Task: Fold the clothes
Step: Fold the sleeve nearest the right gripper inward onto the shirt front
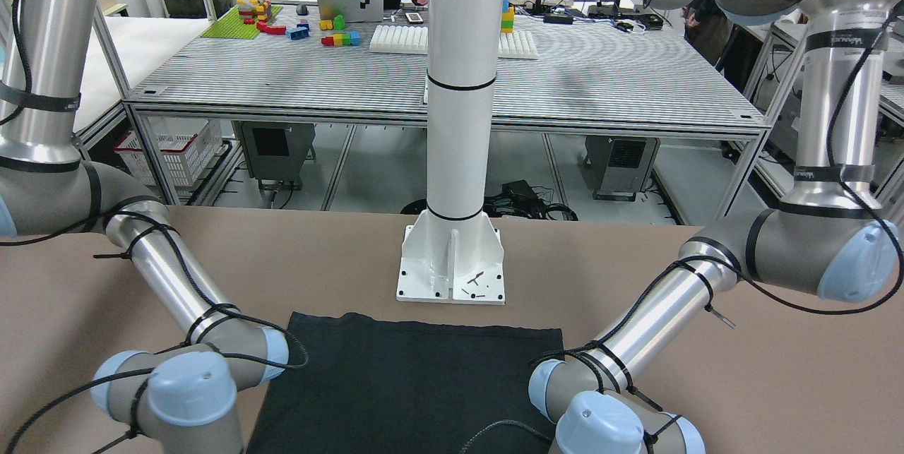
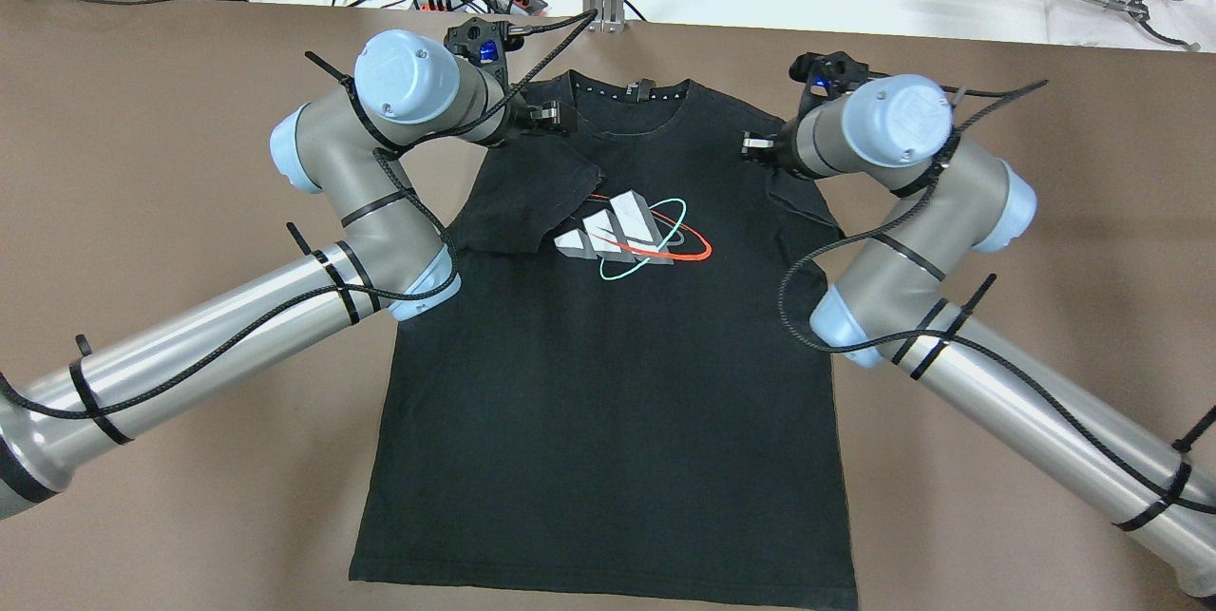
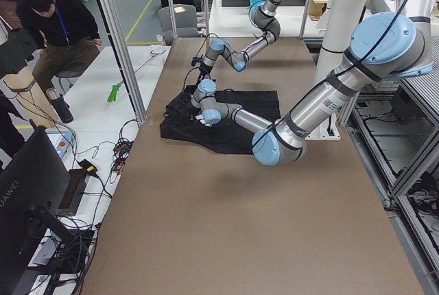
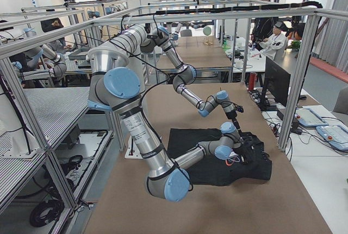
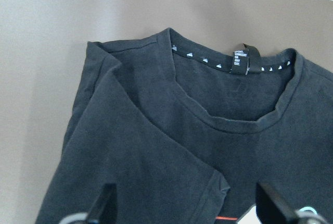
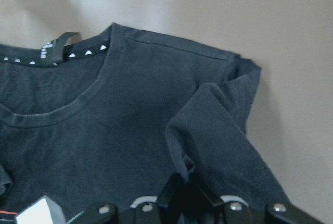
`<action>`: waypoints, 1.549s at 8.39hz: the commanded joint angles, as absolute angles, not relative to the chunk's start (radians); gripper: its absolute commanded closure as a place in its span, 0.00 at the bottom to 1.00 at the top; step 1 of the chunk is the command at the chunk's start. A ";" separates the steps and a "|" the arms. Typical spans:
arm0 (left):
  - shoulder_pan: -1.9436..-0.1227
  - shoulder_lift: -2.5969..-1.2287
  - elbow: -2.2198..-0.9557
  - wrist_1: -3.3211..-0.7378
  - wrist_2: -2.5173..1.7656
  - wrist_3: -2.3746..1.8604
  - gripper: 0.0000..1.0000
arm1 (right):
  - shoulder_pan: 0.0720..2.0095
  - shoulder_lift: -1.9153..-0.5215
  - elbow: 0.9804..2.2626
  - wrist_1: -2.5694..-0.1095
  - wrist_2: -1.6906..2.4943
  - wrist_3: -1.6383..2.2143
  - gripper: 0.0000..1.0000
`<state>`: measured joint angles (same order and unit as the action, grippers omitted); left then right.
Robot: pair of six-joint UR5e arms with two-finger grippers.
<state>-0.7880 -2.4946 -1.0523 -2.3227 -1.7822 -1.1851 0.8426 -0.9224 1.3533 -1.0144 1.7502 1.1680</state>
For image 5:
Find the black graphic t-shirt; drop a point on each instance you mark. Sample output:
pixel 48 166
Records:
pixel 185 140

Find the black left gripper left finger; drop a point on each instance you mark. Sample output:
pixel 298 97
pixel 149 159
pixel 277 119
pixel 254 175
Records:
pixel 104 209

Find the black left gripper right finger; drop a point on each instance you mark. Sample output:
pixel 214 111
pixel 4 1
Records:
pixel 272 208

